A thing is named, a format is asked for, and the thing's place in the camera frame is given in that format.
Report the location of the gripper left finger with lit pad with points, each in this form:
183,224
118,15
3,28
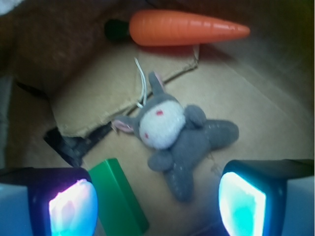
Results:
47,202

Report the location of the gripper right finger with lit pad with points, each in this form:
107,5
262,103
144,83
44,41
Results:
268,197

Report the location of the green rectangular block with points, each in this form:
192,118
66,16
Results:
118,208

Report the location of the grey plush bunny toy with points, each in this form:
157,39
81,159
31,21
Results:
181,136

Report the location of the brown paper bag container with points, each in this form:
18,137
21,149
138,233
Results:
66,74

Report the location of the orange plastic carrot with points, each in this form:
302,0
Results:
154,28

